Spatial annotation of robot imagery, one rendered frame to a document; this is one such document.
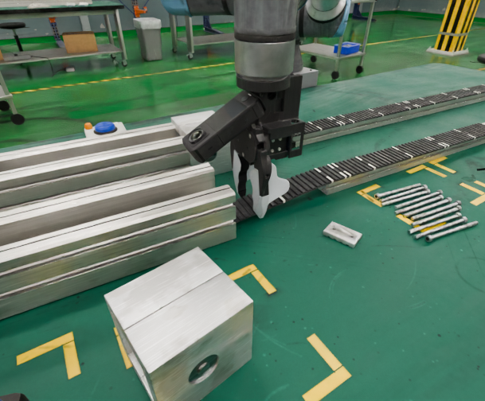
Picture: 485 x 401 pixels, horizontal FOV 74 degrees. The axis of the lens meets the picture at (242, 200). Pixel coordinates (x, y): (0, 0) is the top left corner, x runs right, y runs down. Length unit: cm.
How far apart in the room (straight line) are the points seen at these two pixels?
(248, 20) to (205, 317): 31
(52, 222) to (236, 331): 29
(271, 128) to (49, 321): 36
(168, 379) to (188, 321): 4
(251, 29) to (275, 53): 4
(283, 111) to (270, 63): 8
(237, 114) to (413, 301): 32
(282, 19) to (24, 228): 40
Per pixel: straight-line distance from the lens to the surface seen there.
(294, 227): 52
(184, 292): 31
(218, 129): 43
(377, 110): 95
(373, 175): 67
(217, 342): 30
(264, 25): 41
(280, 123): 46
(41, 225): 49
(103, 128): 73
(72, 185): 59
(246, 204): 54
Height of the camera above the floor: 111
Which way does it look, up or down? 35 degrees down
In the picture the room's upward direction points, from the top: straight up
